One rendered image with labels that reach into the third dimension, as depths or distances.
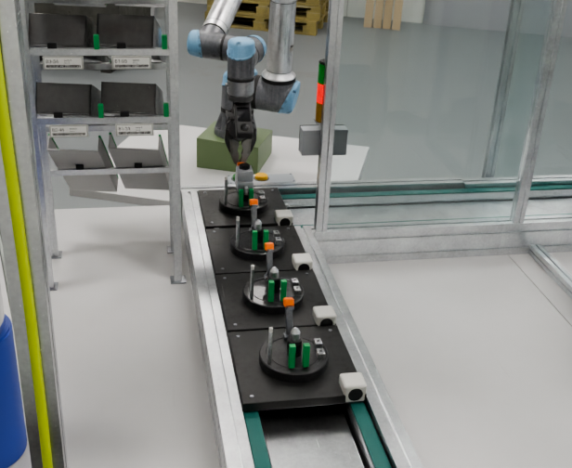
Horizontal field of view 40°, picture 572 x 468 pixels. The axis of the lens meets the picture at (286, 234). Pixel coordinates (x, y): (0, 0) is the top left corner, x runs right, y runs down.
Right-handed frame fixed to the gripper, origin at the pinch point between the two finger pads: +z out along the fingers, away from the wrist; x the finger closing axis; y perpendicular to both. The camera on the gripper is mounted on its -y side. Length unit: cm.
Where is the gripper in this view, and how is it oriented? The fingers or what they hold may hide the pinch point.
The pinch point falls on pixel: (240, 163)
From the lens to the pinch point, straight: 230.7
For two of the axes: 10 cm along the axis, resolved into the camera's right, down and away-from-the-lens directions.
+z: -0.5, 8.9, 4.5
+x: -9.8, 0.4, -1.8
